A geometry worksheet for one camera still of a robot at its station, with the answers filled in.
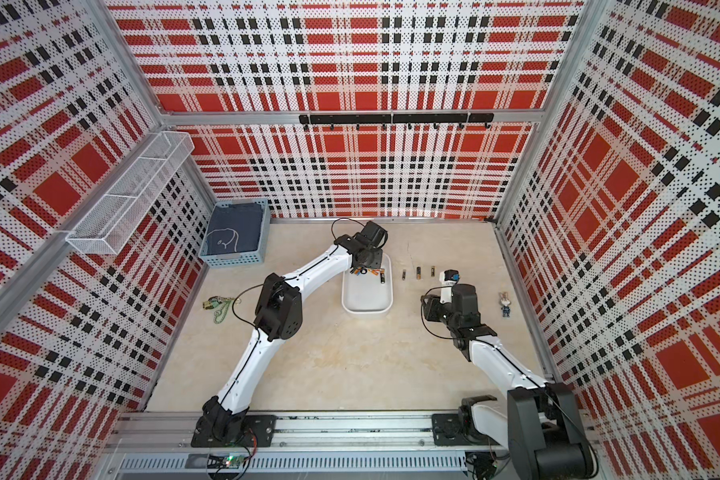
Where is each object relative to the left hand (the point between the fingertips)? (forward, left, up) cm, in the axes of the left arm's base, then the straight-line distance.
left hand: (375, 256), depth 102 cm
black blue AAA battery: (-4, -10, -6) cm, 12 cm away
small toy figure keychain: (-16, -42, -5) cm, 46 cm away
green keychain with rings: (-15, +53, -4) cm, 55 cm away
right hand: (-18, -16, +3) cm, 25 cm away
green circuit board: (-58, +33, -4) cm, 67 cm away
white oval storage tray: (-13, +3, -4) cm, 14 cm away
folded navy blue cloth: (+12, +52, +2) cm, 53 cm away
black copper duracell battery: (-3, -15, -6) cm, 17 cm away
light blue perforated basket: (0, +49, -2) cm, 49 cm away
